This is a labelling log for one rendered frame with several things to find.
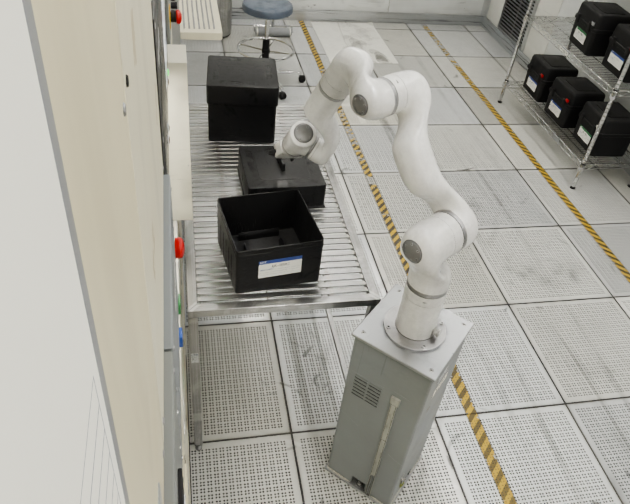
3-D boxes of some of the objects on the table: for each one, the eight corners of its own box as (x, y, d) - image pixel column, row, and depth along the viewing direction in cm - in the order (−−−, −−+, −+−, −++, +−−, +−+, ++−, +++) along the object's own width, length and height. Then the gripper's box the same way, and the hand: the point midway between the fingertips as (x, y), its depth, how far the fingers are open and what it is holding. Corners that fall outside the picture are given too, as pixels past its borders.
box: (275, 143, 260) (279, 88, 244) (207, 141, 256) (206, 85, 240) (272, 111, 282) (275, 58, 266) (208, 108, 278) (208, 54, 262)
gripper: (269, 156, 202) (262, 168, 220) (319, 155, 206) (308, 167, 224) (268, 134, 202) (260, 147, 220) (318, 133, 206) (306, 146, 224)
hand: (285, 156), depth 220 cm, fingers open, 4 cm apart
